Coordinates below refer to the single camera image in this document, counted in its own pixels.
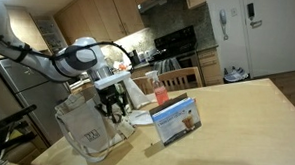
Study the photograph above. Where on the white paper sheet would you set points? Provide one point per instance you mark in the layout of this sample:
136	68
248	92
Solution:
142	118

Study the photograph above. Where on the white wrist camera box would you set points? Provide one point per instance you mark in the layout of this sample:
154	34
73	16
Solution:
112	80

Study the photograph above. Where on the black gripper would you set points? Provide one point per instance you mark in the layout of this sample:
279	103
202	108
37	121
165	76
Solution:
110	96

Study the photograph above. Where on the black door lock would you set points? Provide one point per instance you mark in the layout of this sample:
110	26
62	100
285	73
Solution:
250	10

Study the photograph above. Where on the steel range hood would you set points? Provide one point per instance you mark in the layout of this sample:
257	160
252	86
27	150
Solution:
157	1

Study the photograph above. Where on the wooden chair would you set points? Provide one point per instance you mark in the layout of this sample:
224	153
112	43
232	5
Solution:
181	74
142	82

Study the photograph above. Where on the white blue sneaker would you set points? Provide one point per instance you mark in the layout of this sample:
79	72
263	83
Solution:
233	75
243	72

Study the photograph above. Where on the white door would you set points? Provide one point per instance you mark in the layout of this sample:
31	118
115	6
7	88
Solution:
283	38

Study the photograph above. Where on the blue drink mix box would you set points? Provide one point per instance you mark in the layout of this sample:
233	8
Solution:
175	123

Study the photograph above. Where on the light wooden wall cabinets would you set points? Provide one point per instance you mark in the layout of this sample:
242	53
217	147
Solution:
100	17

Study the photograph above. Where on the striped dish towel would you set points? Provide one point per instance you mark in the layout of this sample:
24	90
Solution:
168	65

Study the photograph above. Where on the open kitchen shelf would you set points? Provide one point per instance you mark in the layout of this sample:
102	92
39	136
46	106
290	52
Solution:
51	35

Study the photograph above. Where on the beige canvas tote bag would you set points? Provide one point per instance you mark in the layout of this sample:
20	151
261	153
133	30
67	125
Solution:
82	123

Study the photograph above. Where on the white light switch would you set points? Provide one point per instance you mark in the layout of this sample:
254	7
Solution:
234	12

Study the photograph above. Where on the stainless steel refrigerator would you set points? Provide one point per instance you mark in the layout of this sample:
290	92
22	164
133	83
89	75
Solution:
23	87

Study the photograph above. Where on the white countertop container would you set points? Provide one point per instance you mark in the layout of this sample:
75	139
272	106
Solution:
144	55

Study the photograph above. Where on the black countertop appliance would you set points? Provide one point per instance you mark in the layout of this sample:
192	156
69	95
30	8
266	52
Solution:
135	57

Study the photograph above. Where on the black kitchen stove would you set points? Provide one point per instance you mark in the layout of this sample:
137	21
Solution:
176	40

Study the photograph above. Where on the wooden base cabinet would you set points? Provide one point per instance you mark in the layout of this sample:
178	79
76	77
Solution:
210	67

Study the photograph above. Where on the grey wall phone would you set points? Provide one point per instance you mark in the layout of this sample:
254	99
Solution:
222	18

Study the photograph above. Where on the black tripod stand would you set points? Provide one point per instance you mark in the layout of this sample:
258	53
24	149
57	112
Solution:
11	117

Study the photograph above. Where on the spray bottle with pink liquid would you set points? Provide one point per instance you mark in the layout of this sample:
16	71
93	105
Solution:
160	93

